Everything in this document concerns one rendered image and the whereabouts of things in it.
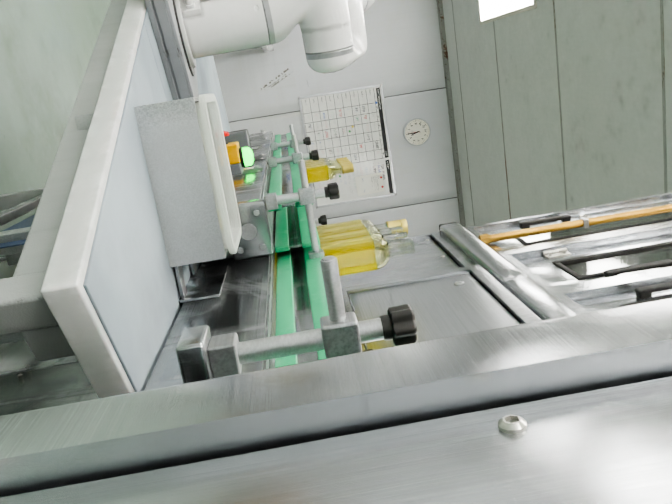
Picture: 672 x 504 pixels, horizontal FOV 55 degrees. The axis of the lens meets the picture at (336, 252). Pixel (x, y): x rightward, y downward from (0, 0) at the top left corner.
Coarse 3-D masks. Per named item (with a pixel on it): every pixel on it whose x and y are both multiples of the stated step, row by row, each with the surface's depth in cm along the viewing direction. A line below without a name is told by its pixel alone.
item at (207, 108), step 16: (208, 96) 91; (208, 112) 101; (208, 128) 86; (208, 144) 86; (224, 144) 103; (208, 160) 88; (224, 160) 103; (224, 176) 104; (224, 192) 104; (224, 208) 89; (224, 224) 89; (240, 224) 106; (224, 240) 91
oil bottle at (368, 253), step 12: (348, 240) 125; (360, 240) 124; (372, 240) 123; (384, 240) 124; (324, 252) 121; (336, 252) 121; (348, 252) 122; (360, 252) 122; (372, 252) 122; (384, 252) 122; (348, 264) 122; (360, 264) 122; (372, 264) 123; (384, 264) 123
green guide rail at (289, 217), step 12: (276, 216) 142; (288, 216) 142; (300, 216) 138; (276, 228) 130; (288, 228) 130; (300, 228) 126; (276, 240) 120; (288, 240) 119; (300, 240) 118; (276, 252) 115
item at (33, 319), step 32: (96, 64) 101; (96, 96) 92; (64, 160) 79; (64, 192) 74; (32, 224) 70; (32, 256) 66; (0, 288) 61; (32, 288) 61; (0, 320) 61; (32, 320) 62; (32, 352) 65; (64, 352) 65
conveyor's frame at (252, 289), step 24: (264, 144) 216; (264, 168) 152; (240, 192) 121; (264, 192) 123; (216, 264) 110; (240, 264) 108; (264, 264) 106; (240, 288) 95; (264, 288) 93; (192, 312) 87; (216, 312) 86; (240, 312) 84; (264, 312) 83; (240, 336) 76; (264, 336) 75; (168, 360) 72; (264, 360) 69; (168, 384) 66
